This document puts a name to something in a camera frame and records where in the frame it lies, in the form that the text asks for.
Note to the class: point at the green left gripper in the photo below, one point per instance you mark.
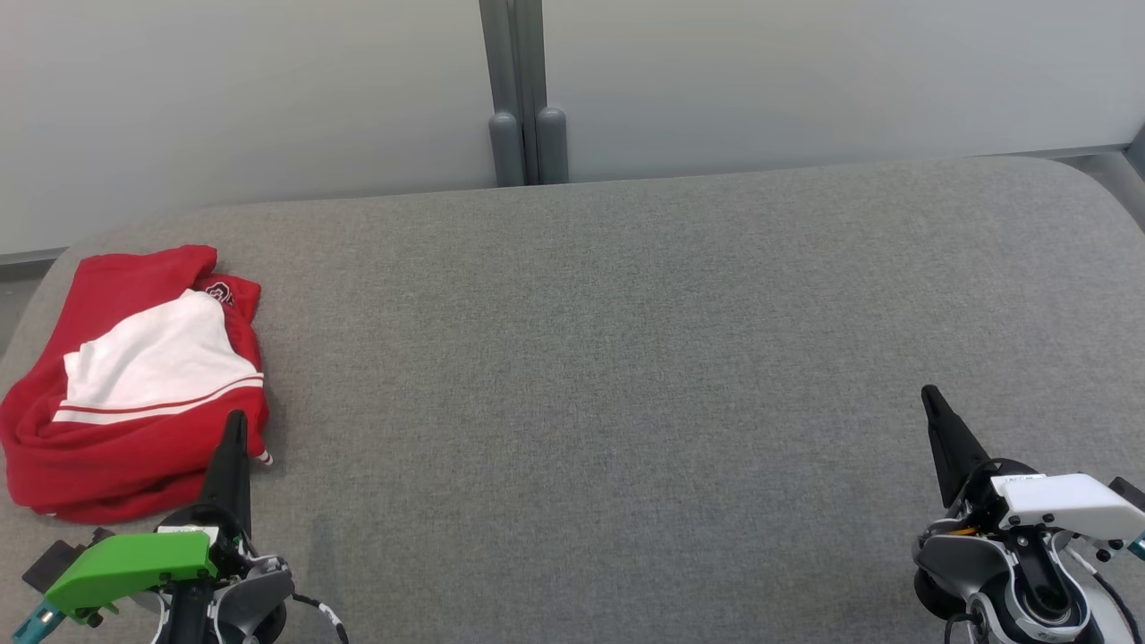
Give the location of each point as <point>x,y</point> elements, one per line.
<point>134,563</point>

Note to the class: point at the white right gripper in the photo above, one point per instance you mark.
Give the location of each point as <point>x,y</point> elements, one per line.
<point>1064,501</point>

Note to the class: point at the red white striped jersey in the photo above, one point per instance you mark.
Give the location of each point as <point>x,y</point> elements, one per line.
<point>152,358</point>

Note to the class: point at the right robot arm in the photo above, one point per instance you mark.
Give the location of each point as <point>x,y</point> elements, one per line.
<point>1029,599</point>

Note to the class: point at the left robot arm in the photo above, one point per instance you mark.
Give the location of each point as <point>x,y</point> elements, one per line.
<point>255,595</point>

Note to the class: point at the grey fabric sofa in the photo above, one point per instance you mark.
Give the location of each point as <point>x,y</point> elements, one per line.
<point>626,402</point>

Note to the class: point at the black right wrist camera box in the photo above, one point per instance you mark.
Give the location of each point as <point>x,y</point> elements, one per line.
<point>1129,494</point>

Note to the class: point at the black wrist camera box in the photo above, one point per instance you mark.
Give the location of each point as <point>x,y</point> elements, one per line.
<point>1129,494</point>
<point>58,563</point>

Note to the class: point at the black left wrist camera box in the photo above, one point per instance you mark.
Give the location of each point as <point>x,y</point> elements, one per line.
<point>58,563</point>

